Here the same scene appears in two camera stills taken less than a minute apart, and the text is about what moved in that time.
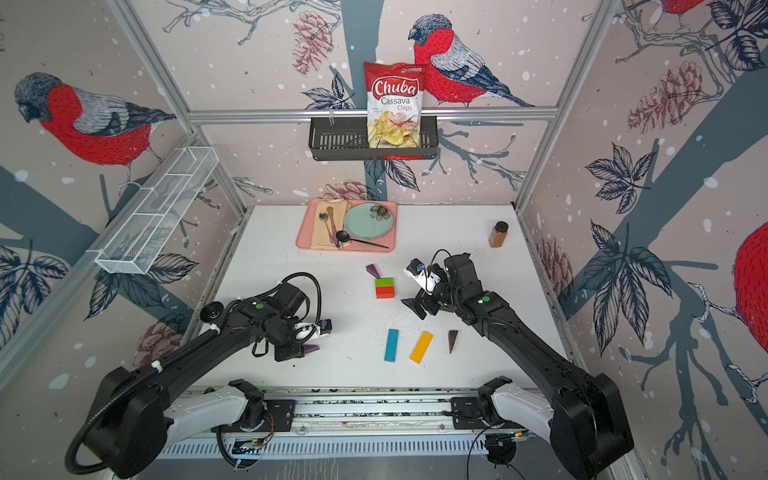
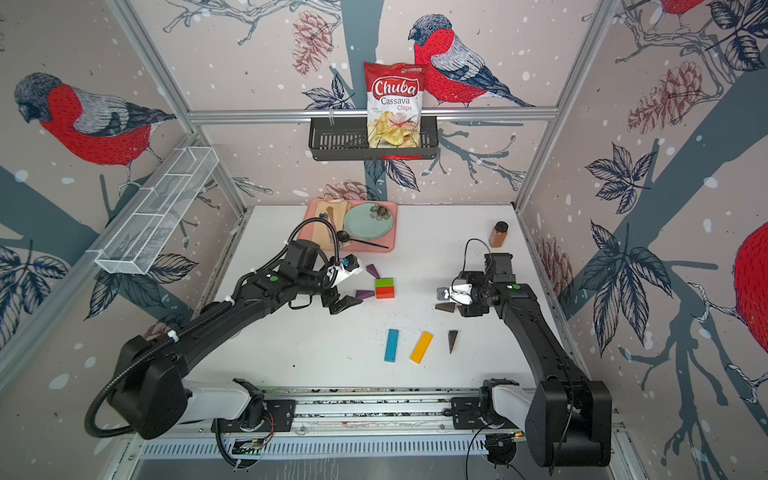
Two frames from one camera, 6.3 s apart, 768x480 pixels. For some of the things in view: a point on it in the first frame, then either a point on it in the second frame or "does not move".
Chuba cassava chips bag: x=394 y=103 does not move
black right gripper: x=424 y=300 to x=473 y=276
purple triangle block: x=371 y=269 does not move
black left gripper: x=290 y=352 to x=342 y=304
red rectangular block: x=385 y=292 does not move
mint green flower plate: x=368 y=220 does not move
